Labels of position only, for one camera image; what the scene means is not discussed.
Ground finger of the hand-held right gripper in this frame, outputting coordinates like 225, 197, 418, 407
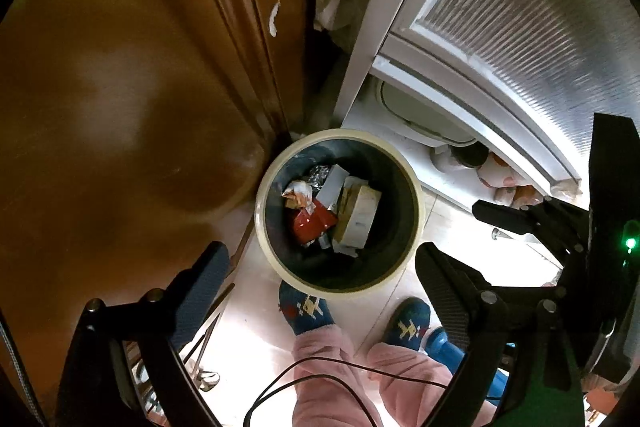
471, 198, 589, 259

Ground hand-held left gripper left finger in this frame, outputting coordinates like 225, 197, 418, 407
55, 241, 232, 427

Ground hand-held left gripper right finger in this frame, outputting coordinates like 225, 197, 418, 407
414, 242, 587, 427

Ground round cream rimmed trash bin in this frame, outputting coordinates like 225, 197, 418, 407
254, 128, 426, 299

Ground tan cardboard box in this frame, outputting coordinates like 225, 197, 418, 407
333, 176, 382, 254

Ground red snack packet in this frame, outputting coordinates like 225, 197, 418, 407
291, 200, 340, 247

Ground silver foil wrapper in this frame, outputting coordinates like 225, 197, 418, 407
305, 165, 332, 188

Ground orange printed plastic bag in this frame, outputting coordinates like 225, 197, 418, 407
477, 150, 544, 210

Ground person's right blue patterned sock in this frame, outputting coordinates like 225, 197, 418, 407
382, 296, 432, 353

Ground person's blue patterned sock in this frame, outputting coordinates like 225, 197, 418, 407
277, 279, 335, 337
382, 296, 432, 353

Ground blue plastic object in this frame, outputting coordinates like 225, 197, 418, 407
424, 325, 507, 401

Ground person's right pink trouser leg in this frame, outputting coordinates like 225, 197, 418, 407
365, 341, 497, 427

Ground person's pink trouser leg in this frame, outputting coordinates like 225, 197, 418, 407
291, 324, 384, 427
365, 341, 497, 427

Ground person's left blue patterned sock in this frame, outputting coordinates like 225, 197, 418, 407
277, 279, 335, 337

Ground crumpled orange white wrapper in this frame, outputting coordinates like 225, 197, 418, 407
281, 179, 315, 210

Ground white plastic container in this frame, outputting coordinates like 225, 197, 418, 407
372, 78, 482, 144

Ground person's left pink trouser leg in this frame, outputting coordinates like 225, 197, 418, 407
291, 324, 384, 427

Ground white ribbed glass door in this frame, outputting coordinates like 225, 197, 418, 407
332, 0, 640, 210

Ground brown wooden cabinet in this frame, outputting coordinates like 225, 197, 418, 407
0, 0, 312, 413

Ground metal wire tongs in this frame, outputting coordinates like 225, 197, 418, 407
181, 281, 237, 391

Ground thin black cable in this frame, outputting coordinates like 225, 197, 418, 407
242, 355, 454, 427

